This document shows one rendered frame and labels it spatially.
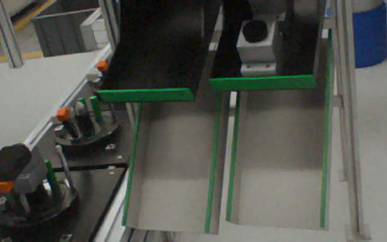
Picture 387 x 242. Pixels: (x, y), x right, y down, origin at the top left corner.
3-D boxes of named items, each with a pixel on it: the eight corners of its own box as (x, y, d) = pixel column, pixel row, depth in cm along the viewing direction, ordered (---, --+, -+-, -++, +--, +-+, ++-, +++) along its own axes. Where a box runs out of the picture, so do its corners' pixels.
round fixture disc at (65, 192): (62, 234, 86) (58, 224, 85) (-16, 238, 89) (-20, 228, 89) (91, 184, 98) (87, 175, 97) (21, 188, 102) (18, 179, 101)
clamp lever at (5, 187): (24, 218, 87) (5, 184, 83) (13, 219, 87) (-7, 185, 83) (33, 202, 90) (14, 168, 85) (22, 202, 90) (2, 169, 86)
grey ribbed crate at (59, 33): (154, 46, 276) (143, 2, 266) (42, 60, 290) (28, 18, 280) (170, 20, 313) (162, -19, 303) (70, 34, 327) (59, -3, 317)
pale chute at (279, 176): (329, 231, 73) (324, 227, 69) (234, 224, 78) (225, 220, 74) (336, 37, 80) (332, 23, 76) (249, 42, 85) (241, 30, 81)
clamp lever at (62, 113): (80, 139, 109) (64, 115, 104) (70, 140, 110) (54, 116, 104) (83, 125, 112) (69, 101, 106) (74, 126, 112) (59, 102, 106)
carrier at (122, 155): (129, 171, 104) (112, 113, 98) (16, 179, 109) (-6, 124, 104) (157, 113, 125) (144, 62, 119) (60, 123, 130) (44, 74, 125)
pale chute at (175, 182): (218, 235, 76) (207, 232, 72) (135, 228, 81) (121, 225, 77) (235, 49, 84) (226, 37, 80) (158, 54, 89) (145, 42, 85)
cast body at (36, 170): (33, 193, 88) (19, 156, 85) (9, 194, 89) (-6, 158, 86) (53, 165, 96) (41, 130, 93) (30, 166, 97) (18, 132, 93)
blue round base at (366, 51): (391, 65, 146) (390, 10, 139) (332, 71, 150) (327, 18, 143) (384, 44, 160) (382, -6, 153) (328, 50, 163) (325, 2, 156)
